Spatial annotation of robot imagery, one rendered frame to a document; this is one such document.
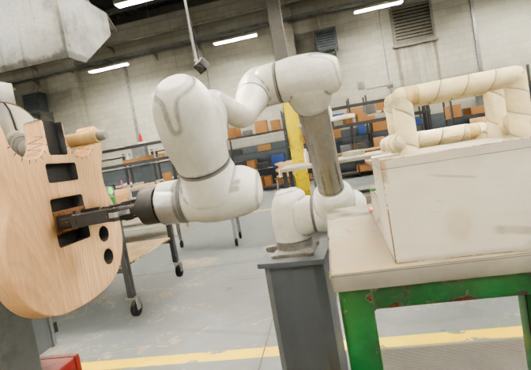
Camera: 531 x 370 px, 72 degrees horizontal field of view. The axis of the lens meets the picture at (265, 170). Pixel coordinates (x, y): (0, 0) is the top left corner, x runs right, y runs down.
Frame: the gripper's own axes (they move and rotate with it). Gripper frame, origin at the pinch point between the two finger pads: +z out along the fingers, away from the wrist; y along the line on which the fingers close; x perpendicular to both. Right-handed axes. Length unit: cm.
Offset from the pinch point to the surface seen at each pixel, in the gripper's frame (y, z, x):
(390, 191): -10, -64, -3
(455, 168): -10, -74, -1
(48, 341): 27, 37, -38
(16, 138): 7.7, 16.8, 20.7
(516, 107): -9, -84, 6
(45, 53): -6.4, -6.0, 32.7
